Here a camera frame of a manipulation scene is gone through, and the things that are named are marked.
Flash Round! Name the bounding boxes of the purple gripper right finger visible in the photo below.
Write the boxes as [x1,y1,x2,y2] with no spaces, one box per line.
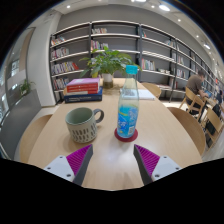
[133,145,181,185]

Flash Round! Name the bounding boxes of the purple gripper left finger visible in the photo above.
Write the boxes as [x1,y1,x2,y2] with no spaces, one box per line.
[44,144,93,186]

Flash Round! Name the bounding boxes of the clear water bottle blue cap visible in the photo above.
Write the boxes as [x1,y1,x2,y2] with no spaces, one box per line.
[117,65,139,138]

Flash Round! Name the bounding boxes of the red round coaster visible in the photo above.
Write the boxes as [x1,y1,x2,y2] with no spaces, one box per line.
[114,128,138,142]

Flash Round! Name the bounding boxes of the grey-green ceramic mug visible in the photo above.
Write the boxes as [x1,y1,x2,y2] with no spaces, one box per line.
[65,107,104,143]

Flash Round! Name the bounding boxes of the wooden chair near left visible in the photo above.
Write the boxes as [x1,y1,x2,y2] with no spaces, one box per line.
[19,114,52,163]

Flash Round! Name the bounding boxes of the wooden chair near right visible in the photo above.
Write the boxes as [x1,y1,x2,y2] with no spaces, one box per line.
[168,107,206,155]

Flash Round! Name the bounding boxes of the wooden slat chair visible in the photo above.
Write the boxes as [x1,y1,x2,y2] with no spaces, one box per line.
[180,88,205,119]
[201,108,224,147]

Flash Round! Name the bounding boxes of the dark blue bottom book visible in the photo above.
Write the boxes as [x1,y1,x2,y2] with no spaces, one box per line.
[64,87,103,103]

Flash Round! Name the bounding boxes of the white magazine on table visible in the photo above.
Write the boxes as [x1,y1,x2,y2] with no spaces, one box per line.
[120,89,155,100]

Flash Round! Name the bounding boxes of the wooden chair far right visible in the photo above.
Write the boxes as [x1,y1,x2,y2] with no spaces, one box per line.
[142,82,161,98]

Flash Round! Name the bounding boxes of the red middle book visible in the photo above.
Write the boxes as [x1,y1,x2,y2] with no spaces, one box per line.
[66,84,99,95]

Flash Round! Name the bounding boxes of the pink top book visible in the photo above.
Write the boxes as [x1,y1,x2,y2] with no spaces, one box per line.
[66,78,100,87]

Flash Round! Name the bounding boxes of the small plant by window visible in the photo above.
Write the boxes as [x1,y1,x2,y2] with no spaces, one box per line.
[19,79,34,96]

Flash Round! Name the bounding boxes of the seated man brown shirt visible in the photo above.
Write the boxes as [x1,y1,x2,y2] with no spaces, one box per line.
[186,70,208,115]

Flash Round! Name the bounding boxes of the seated person dark clothes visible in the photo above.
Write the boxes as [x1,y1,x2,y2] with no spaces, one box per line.
[215,90,223,111]

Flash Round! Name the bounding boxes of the large grey bookshelf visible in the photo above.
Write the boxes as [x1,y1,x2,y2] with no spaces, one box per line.
[49,20,224,102]

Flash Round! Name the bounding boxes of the green potted plant white pot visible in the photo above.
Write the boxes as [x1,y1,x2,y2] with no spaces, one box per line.
[80,46,140,89]

